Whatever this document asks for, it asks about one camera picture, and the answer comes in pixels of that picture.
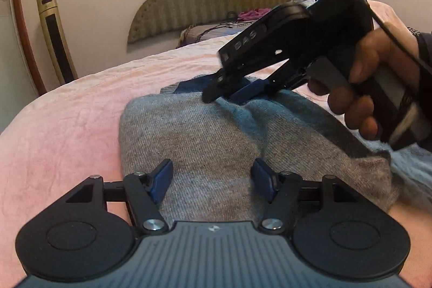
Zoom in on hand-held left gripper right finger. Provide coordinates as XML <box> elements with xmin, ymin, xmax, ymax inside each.
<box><xmin>251</xmin><ymin>158</ymin><xmax>360</xmax><ymax>232</ymax></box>

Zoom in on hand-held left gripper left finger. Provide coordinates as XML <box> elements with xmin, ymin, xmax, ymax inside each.
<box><xmin>65</xmin><ymin>158</ymin><xmax>174</xmax><ymax>235</ymax></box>

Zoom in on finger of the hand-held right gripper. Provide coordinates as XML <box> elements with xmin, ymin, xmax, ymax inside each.
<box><xmin>202</xmin><ymin>67</ymin><xmax>247</xmax><ymax>104</ymax></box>
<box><xmin>231</xmin><ymin>65</ymin><xmax>306</xmax><ymax>105</ymax></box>

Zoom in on navy blue garment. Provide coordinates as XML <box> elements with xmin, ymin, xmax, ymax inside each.
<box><xmin>175</xmin><ymin>75</ymin><xmax>220</xmax><ymax>96</ymax></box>

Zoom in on grey knit sweater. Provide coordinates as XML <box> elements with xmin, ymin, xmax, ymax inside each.
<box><xmin>119</xmin><ymin>86</ymin><xmax>394</xmax><ymax>224</ymax></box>

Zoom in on person's right forearm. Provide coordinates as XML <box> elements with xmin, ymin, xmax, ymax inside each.
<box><xmin>410</xmin><ymin>25</ymin><xmax>432</xmax><ymax>83</ymax></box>

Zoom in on person's right hand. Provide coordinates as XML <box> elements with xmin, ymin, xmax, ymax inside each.
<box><xmin>308</xmin><ymin>25</ymin><xmax>422</xmax><ymax>141</ymax></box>

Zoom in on magenta cloth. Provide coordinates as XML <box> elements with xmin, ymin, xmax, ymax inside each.
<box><xmin>237</xmin><ymin>7</ymin><xmax>273</xmax><ymax>23</ymax></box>

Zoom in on pink bed sheet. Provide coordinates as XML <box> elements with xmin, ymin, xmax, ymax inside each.
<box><xmin>0</xmin><ymin>0</ymin><xmax>432</xmax><ymax>288</ymax></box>

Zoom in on light blue fuzzy cloth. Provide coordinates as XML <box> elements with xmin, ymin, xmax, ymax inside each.
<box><xmin>366</xmin><ymin>140</ymin><xmax>432</xmax><ymax>211</ymax></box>

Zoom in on gold and black tower fan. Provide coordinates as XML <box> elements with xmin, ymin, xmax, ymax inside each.
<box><xmin>36</xmin><ymin>0</ymin><xmax>79</xmax><ymax>86</ymax></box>

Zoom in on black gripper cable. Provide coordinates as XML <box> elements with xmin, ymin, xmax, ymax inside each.
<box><xmin>367</xmin><ymin>3</ymin><xmax>432</xmax><ymax>74</ymax></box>

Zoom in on brown wooden door frame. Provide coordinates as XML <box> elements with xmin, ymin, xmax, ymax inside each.
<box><xmin>10</xmin><ymin>0</ymin><xmax>48</xmax><ymax>97</ymax></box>

